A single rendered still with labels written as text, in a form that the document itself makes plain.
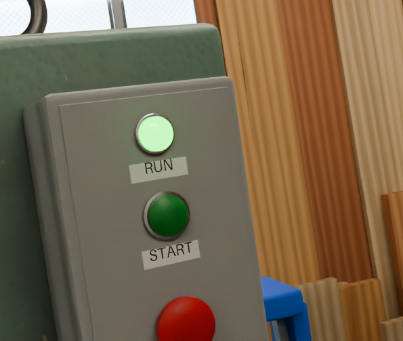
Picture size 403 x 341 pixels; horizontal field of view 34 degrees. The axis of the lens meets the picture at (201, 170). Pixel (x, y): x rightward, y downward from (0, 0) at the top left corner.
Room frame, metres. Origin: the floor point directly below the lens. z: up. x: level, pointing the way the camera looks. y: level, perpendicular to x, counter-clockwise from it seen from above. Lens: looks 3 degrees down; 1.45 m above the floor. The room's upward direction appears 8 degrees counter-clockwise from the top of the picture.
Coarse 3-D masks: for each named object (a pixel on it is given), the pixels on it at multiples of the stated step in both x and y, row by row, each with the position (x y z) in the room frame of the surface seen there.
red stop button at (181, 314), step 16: (176, 304) 0.32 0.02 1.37; (192, 304) 0.32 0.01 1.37; (160, 320) 0.31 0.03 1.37; (176, 320) 0.31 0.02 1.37; (192, 320) 0.32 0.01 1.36; (208, 320) 0.32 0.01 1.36; (160, 336) 0.31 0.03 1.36; (176, 336) 0.31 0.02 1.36; (192, 336) 0.32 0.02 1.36; (208, 336) 0.32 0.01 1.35
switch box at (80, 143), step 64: (64, 128) 0.31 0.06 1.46; (128, 128) 0.32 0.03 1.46; (192, 128) 0.33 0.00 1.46; (64, 192) 0.31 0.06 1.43; (128, 192) 0.32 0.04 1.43; (192, 192) 0.33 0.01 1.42; (64, 256) 0.31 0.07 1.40; (128, 256) 0.32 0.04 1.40; (256, 256) 0.35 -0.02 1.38; (64, 320) 0.33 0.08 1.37; (128, 320) 0.31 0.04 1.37; (256, 320) 0.34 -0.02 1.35
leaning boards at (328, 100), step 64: (256, 0) 1.83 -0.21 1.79; (320, 0) 1.92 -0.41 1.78; (384, 0) 1.99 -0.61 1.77; (256, 64) 1.81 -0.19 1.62; (320, 64) 1.90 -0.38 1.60; (384, 64) 1.97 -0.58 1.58; (256, 128) 1.79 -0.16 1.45; (320, 128) 1.88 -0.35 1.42; (384, 128) 1.92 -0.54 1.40; (256, 192) 1.78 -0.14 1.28; (320, 192) 1.87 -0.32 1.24; (384, 192) 1.90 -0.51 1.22; (320, 256) 1.85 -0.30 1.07; (384, 256) 1.88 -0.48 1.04; (320, 320) 1.66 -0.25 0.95; (384, 320) 1.74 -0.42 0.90
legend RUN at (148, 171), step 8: (160, 160) 0.32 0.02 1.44; (168, 160) 0.33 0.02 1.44; (176, 160) 0.33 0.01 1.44; (184, 160) 0.33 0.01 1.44; (136, 168) 0.32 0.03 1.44; (144, 168) 0.32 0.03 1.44; (152, 168) 0.32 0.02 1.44; (160, 168) 0.32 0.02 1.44; (168, 168) 0.33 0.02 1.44; (176, 168) 0.33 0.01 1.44; (184, 168) 0.33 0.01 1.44; (136, 176) 0.32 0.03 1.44; (144, 176) 0.32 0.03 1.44; (152, 176) 0.32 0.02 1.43; (160, 176) 0.32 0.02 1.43; (168, 176) 0.33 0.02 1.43; (176, 176) 0.33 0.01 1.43
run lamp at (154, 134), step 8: (144, 120) 0.32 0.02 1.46; (152, 120) 0.32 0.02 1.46; (160, 120) 0.32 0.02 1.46; (168, 120) 0.33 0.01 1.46; (136, 128) 0.32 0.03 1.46; (144, 128) 0.32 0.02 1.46; (152, 128) 0.32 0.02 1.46; (160, 128) 0.32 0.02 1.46; (168, 128) 0.32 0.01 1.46; (136, 136) 0.32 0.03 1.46; (144, 136) 0.32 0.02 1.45; (152, 136) 0.32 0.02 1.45; (160, 136) 0.32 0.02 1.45; (168, 136) 0.32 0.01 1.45; (144, 144) 0.32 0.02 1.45; (152, 144) 0.32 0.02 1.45; (160, 144) 0.32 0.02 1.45; (168, 144) 0.32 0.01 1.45; (152, 152) 0.32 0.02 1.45; (160, 152) 0.32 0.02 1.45
